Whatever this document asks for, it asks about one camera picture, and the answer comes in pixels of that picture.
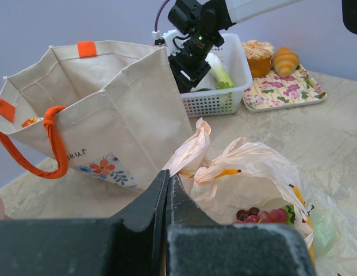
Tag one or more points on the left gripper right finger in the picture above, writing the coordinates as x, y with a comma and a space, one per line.
197, 245

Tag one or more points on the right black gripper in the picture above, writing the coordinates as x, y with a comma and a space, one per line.
200, 25

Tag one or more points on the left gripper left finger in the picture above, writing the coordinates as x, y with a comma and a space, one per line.
128, 243

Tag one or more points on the purple grape bunch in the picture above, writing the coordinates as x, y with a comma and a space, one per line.
244, 214

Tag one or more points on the orange banana print plastic bag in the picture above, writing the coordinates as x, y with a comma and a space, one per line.
251, 174

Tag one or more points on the pink grape bunch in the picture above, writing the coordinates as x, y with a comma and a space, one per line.
275, 216

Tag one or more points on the green watermelon ball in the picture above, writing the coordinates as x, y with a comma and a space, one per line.
291, 214

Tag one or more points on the canvas tote bag orange handles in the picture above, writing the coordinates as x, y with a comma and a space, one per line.
111, 110

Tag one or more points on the orange yellow snack bag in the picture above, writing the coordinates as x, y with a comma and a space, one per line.
31, 121

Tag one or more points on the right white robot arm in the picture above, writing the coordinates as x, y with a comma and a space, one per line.
239, 11

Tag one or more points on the green celery stalks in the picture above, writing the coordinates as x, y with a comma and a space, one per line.
219, 72

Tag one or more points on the orange frosted muffin toy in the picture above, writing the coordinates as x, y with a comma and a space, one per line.
259, 55

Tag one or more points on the dark green lime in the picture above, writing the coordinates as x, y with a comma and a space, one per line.
202, 89

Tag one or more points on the white plastic basket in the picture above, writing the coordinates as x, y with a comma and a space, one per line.
221, 101

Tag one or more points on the orange bread toy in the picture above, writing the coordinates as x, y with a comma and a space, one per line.
284, 62

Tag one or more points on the floral pattern tray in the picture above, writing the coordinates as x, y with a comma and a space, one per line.
271, 92

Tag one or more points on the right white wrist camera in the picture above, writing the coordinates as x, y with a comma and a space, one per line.
171, 39

